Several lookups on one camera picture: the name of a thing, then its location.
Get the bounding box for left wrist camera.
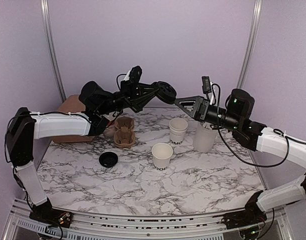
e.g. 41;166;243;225
123;65;143;83

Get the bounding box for white paper coffee cup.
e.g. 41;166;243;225
151;143;174;172

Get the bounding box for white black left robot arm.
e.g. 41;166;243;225
4;79;162;223

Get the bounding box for stacked white paper cups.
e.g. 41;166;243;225
169;117;189;146

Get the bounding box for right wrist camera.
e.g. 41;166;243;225
201;76;214;101

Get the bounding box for brown pulp cup carrier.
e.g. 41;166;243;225
113;117;136;149

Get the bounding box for black lid stack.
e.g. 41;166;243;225
98;151;118;168

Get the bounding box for white ribbed cup holder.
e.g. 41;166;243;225
193;122;218;153

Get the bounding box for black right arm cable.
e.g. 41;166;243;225
210;82;306;167

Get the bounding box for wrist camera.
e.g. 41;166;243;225
201;76;214;101
123;65;143;83

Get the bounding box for brown paper bag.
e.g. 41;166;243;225
51;94;95;144

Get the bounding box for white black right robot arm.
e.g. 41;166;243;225
174;88;306;224

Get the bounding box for aluminium left frame post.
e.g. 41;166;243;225
40;0;67;102

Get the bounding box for aluminium frame post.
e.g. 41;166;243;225
236;0;263;89
40;0;67;102

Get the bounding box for aluminium right frame post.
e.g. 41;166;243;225
236;0;263;89

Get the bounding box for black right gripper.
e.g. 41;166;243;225
175;95;242;132

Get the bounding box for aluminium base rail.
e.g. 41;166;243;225
2;199;294;240

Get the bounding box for black plastic cup lid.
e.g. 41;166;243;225
156;81;177;105

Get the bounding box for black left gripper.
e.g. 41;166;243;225
97;79;161;115

